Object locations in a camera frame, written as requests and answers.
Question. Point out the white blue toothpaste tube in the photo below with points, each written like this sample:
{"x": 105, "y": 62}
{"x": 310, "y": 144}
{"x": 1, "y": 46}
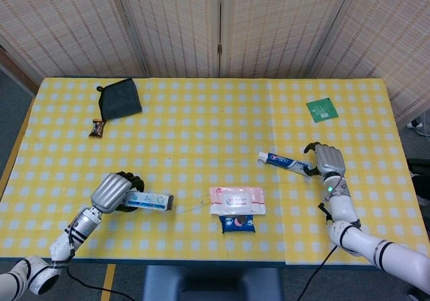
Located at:
{"x": 282, "y": 161}

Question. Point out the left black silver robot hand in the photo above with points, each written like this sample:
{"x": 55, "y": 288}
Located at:
{"x": 109, "y": 193}

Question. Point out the black white sneaker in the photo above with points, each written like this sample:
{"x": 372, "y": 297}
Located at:
{"x": 415, "y": 124}

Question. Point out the small brown candy wrapper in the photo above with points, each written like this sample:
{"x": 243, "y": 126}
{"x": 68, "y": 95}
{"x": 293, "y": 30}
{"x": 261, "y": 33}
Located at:
{"x": 97, "y": 128}

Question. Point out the beige woven screen panel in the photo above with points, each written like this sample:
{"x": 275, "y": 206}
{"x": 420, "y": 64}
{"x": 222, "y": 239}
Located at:
{"x": 279, "y": 22}
{"x": 389, "y": 29}
{"x": 171, "y": 22}
{"x": 60, "y": 22}

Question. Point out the black bag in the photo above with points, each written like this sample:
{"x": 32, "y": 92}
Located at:
{"x": 420, "y": 180}

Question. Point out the boxed toothpaste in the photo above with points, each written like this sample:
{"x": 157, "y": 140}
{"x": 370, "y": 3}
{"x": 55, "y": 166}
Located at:
{"x": 151, "y": 200}

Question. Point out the blue cookie packet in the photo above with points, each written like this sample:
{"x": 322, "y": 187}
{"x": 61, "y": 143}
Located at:
{"x": 235, "y": 225}

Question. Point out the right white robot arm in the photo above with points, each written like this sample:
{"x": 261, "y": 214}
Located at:
{"x": 342, "y": 207}

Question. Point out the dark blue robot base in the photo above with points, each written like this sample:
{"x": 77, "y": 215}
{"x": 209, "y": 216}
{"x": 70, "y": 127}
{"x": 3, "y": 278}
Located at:
{"x": 211, "y": 282}

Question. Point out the brass screen hinge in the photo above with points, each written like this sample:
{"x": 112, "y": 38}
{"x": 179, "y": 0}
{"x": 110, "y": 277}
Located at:
{"x": 219, "y": 48}

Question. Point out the pink white wet wipes pack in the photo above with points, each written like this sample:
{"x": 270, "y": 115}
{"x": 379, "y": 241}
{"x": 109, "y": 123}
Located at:
{"x": 235, "y": 200}

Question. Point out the green square card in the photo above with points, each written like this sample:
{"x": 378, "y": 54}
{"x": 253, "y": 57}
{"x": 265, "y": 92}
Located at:
{"x": 322, "y": 109}

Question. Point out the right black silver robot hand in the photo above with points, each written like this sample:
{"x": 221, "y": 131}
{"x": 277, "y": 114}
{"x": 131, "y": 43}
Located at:
{"x": 331, "y": 160}

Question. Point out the yellow white checkered tablecloth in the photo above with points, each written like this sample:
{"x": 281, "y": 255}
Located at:
{"x": 201, "y": 129}

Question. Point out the dark grey cloth pouch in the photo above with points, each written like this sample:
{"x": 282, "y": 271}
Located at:
{"x": 119, "y": 101}

